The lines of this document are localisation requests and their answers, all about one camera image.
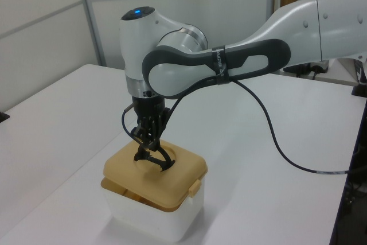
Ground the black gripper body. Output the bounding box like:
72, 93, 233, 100
132, 97, 167, 120

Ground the beige lid with black handle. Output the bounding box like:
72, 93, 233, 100
103, 139, 209, 215

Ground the white plastic tool case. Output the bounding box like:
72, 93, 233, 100
100, 177, 206, 243

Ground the black monitor foot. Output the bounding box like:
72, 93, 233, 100
283, 61, 330, 79

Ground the black stand base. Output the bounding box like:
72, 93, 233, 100
351, 57, 367, 97

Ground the black cable strap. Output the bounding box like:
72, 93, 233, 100
211, 44, 232, 87

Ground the grey partition post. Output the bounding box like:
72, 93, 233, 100
75, 0, 107, 67

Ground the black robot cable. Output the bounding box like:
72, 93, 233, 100
120, 77, 351, 176

